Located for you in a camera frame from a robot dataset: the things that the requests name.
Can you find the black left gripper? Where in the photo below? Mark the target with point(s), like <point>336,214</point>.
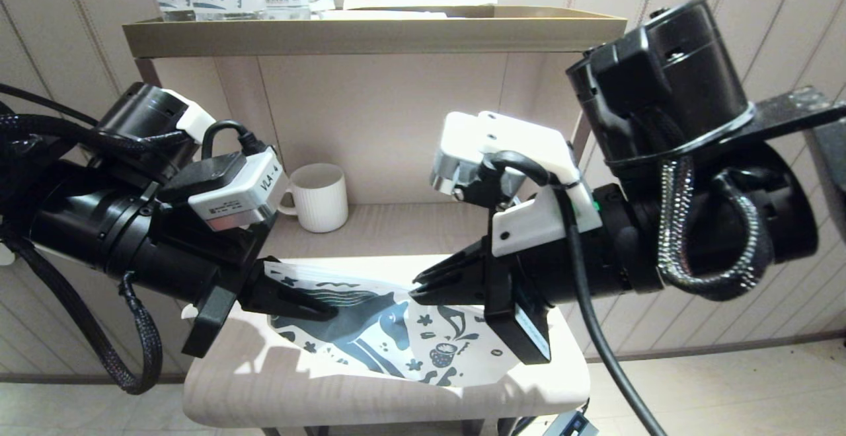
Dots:
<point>211,324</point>

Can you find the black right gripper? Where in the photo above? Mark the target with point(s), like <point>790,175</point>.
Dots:
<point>509,290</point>

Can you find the white horse-print pouch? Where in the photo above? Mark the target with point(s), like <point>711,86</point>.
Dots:
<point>396,337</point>

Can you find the white ribbed mug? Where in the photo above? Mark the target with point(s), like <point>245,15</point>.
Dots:
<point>320,201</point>

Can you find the light wood open cabinet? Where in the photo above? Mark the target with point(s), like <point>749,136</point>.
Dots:
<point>330,396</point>

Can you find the blue black floor device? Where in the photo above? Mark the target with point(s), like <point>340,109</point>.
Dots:
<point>572,424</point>

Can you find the olive brown tray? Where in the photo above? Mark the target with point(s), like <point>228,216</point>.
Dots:
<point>370,38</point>

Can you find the crumpled white plastic wrapper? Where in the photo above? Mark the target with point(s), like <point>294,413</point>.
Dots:
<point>320,3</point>

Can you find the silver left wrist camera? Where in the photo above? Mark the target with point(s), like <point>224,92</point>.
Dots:
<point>238,191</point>

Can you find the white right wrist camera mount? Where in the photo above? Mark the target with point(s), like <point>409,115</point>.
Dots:
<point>509,145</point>

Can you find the white wall fixture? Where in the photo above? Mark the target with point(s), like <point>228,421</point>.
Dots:
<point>5,255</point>

